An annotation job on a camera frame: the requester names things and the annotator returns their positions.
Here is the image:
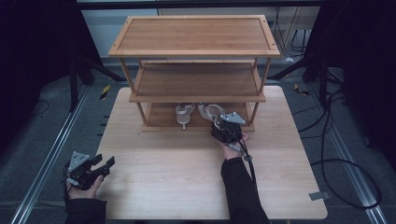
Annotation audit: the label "wooden three-tier shelf rack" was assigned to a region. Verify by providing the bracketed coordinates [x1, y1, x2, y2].
[107, 14, 281, 134]

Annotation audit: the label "grey tape piece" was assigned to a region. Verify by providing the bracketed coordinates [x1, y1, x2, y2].
[308, 190, 332, 202]

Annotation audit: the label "thin black floor cable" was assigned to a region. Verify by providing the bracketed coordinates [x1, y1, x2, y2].
[30, 99, 51, 119]

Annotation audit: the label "black looped floor cable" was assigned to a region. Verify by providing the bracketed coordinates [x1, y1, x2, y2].
[292, 90, 383, 210]

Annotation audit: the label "black hanging cables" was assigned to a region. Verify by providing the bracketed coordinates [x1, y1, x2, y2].
[273, 6, 314, 59]

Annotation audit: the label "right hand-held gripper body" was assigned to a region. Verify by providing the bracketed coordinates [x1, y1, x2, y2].
[210, 111, 247, 145]

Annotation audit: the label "clear glass cup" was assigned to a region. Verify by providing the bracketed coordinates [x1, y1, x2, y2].
[175, 103, 196, 132]

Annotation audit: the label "yellow black striped tape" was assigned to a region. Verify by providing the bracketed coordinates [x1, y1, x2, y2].
[293, 83, 311, 96]
[99, 84, 111, 101]

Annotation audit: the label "black metal stand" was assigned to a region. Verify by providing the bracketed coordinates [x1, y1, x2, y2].
[66, 50, 127, 113]
[266, 50, 345, 108]

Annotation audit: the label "person's right hand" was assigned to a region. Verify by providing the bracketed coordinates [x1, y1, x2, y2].
[219, 132, 250, 161]

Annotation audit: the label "metal floor rail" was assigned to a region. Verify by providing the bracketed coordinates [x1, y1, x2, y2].
[307, 86, 390, 224]
[8, 86, 92, 224]

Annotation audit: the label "right hand-held gripper cable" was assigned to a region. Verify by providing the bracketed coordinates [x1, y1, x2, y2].
[228, 132, 260, 191]

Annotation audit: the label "person's left hand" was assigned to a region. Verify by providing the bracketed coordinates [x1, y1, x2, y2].
[65, 175, 105, 201]

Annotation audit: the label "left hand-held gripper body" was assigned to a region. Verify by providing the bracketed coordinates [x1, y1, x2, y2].
[64, 150, 106, 191]

